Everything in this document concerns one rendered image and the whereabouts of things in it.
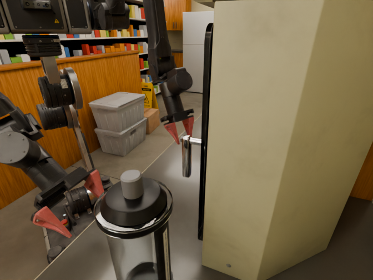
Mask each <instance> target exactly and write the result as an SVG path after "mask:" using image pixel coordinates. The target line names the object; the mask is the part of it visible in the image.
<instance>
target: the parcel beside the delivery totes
mask: <svg viewBox="0 0 373 280"><path fill-rule="evenodd" d="M144 117H145V118H147V121H146V134H151V133H152V132H153V131H154V130H155V129H156V128H157V127H158V126H159V125H160V122H159V109H155V108H144Z"/></svg>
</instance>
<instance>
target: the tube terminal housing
mask: <svg viewBox="0 0 373 280"><path fill-rule="evenodd" d="M372 142H373V0H216V2H215V4H214V26H213V49H212V60H211V83H210V105H209V128H208V150H207V162H206V184H205V206H204V229H203V251H202V263H201V264H202V265H204V266H206V267H209V268H212V269H214V270H217V271H219V272H222V273H225V274H228V275H230V276H233V277H235V278H238V279H240V280H266V279H268V278H270V277H272V276H274V275H276V274H278V273H280V272H282V271H284V270H286V269H288V268H290V267H292V266H294V265H296V264H298V263H300V262H302V261H304V260H306V259H308V258H310V257H312V256H314V255H316V254H318V253H320V252H322V251H324V250H326V248H327V246H328V244H329V242H330V239H331V236H332V234H333V232H334V230H335V227H336V225H337V223H338V221H339V218H340V216H341V214H342V211H343V209H344V207H345V204H346V202H347V199H348V197H349V195H350V193H351V190H352V188H353V186H354V184H355V181H356V179H357V177H358V175H359V172H360V169H361V167H362V165H363V163H364V160H365V158H366V156H367V153H368V151H369V149H370V147H371V144H372Z"/></svg>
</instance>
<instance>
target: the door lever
mask: <svg viewBox="0 0 373 280"><path fill-rule="evenodd" d="M180 141H181V142H182V168H183V177H186V178H189V177H190V176H191V145H192V144H194V145H198V146H201V139H197V138H192V137H191V136H189V135H184V136H181V138H180Z"/></svg>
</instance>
